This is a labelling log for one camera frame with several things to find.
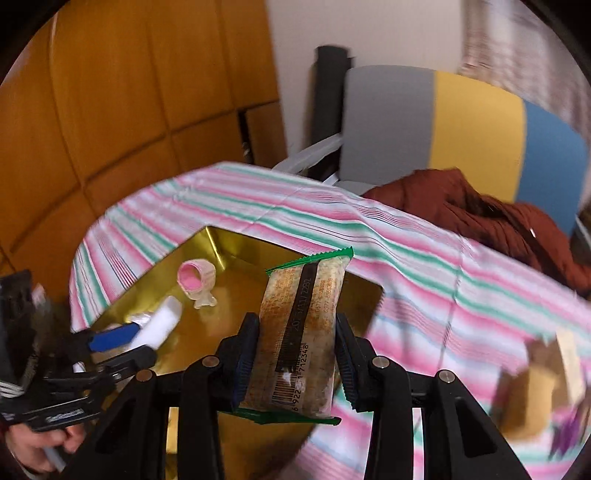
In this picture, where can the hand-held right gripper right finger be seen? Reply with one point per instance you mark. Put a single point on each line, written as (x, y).
(345, 369)

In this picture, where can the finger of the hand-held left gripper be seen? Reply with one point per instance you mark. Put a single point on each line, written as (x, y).
(111, 339)
(124, 361)

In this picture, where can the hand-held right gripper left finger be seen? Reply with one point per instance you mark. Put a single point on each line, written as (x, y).
(244, 369)

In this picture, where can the white roll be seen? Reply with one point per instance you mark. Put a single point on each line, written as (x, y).
(159, 323)

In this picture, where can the clear snack bars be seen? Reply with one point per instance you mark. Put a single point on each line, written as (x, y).
(300, 332)

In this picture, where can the gold metal tin box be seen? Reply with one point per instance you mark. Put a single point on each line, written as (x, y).
(231, 286)

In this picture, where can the tan sponge block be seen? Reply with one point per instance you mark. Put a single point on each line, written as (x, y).
(531, 401)

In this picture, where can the person's left hand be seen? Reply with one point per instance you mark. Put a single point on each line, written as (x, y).
(30, 450)

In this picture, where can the pink green striped tablecloth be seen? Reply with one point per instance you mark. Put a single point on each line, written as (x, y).
(415, 258)

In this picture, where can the reddish brown jacket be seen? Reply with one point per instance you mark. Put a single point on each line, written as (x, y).
(485, 217)

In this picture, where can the wooden wardrobe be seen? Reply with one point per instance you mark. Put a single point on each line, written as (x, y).
(115, 92)

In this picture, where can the grey yellow blue chair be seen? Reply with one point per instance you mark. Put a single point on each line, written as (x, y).
(475, 120)

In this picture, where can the beige patterned curtain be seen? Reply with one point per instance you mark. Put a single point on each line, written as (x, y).
(521, 41)

